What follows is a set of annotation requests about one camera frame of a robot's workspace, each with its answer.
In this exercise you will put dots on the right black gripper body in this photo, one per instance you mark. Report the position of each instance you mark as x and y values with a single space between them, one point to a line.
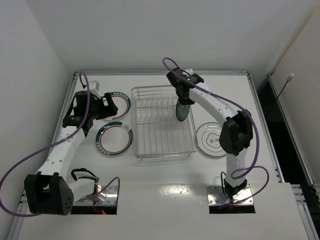
184 100

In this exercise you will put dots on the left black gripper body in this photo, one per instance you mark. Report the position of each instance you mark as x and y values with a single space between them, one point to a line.
102 108

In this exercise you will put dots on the small blue patterned plate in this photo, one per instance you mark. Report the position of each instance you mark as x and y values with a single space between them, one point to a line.
182 111

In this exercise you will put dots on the white plate with grey rim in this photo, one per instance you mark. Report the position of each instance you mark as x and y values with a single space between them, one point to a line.
207 138

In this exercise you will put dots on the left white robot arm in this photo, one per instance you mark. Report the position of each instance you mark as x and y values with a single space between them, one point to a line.
47 191

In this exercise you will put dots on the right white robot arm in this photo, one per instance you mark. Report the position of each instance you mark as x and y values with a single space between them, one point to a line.
236 127

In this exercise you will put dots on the far green red rimmed plate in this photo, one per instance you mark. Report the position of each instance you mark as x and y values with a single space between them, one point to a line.
122 102

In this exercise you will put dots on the green red rimmed plate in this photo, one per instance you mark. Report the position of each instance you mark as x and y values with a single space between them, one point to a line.
122 102
114 139

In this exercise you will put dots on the near green red rimmed plate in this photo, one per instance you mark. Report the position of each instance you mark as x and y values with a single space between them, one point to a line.
114 139

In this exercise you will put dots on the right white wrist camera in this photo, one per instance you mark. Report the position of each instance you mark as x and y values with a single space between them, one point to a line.
189 71

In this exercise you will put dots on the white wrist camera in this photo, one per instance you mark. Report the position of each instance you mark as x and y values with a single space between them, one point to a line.
94 87
189 71

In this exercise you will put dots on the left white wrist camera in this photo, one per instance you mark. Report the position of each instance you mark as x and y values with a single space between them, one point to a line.
94 87

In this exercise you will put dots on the metal wire dish rack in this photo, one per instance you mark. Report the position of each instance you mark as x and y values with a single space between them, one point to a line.
157 133

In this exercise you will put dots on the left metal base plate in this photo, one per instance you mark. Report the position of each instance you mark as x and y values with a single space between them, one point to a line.
108 198

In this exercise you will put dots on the metal base plate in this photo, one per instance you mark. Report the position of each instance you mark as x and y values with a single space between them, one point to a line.
217 198
108 198

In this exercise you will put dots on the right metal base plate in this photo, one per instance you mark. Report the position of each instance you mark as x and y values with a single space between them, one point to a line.
217 198

